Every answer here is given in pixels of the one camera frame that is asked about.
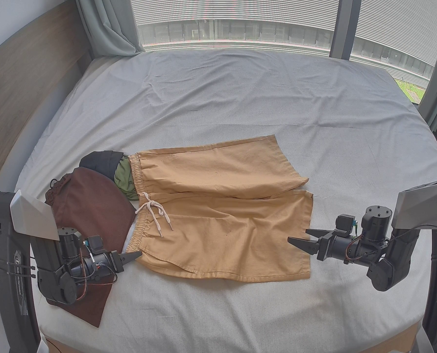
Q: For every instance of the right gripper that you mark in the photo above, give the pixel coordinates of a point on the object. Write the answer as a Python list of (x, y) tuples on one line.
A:
[(336, 246)]

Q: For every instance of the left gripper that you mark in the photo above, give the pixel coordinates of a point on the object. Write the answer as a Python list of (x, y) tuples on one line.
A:
[(110, 263)]

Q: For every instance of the tan shorts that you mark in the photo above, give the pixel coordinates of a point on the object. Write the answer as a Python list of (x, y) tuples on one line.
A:
[(222, 215)]

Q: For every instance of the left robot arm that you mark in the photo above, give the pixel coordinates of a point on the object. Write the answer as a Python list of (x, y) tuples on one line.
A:
[(16, 270)]

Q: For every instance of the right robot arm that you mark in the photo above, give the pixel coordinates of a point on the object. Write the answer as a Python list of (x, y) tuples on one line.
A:
[(402, 248)]

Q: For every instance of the bed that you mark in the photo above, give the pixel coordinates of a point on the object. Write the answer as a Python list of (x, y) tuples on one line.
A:
[(240, 94)]

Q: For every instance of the brown shorts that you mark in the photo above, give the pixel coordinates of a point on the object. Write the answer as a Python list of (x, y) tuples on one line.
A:
[(90, 204)]

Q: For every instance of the green garment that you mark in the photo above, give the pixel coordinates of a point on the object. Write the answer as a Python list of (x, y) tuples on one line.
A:
[(123, 178)]

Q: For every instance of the black garment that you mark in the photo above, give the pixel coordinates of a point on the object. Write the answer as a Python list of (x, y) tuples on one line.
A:
[(97, 162)]

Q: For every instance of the window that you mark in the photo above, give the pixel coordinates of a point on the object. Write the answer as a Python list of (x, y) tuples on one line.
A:
[(240, 6)]

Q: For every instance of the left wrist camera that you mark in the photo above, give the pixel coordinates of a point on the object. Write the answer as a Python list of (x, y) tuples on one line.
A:
[(95, 245)]

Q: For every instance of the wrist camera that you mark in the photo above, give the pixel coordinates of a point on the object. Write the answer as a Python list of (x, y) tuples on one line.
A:
[(95, 245), (345, 223)]

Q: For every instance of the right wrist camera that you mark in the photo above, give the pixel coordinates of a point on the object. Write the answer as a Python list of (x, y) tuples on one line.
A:
[(345, 223)]

